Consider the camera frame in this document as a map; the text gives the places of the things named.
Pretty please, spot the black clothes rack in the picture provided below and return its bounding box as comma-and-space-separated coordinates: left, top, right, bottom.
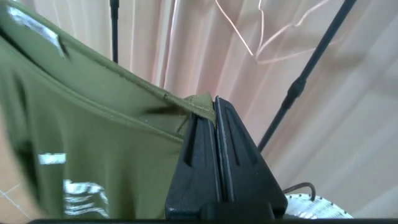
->
108, 0, 358, 153

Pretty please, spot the beige curtain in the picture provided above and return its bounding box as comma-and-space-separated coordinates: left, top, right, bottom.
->
18, 0, 398, 218

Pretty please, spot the green printed shirt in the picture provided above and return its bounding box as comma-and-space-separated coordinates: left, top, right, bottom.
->
0, 0, 218, 220

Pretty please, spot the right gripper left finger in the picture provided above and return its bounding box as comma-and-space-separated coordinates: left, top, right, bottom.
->
164, 113, 223, 220

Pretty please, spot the white laundry basket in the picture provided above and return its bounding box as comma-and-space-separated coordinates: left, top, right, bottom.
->
282, 182, 354, 220

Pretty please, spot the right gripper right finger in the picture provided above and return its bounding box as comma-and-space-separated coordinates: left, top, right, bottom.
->
214, 96, 289, 219

